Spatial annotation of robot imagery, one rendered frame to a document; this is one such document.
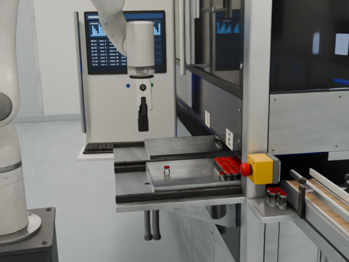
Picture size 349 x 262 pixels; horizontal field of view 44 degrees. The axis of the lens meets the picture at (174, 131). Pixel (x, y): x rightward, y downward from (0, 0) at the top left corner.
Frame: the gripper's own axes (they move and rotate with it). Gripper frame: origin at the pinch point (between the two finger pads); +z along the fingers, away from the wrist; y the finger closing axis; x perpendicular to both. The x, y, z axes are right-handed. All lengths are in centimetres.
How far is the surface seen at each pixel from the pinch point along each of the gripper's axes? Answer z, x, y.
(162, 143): 21, -12, 54
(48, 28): -30, 96, 544
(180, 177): 22.1, -13.5, 10.7
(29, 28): -30, 123, 543
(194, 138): 20, -27, 54
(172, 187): 19.4, -8.0, -6.0
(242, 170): 10.6, -26.7, -19.2
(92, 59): -15, 18, 90
